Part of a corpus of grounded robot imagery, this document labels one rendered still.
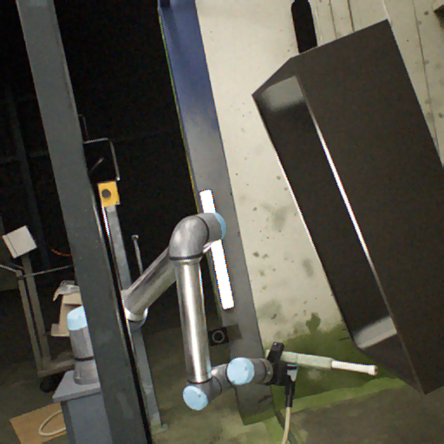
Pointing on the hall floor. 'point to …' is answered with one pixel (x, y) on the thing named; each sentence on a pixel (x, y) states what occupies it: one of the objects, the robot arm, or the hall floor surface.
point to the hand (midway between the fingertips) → (293, 365)
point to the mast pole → (81, 219)
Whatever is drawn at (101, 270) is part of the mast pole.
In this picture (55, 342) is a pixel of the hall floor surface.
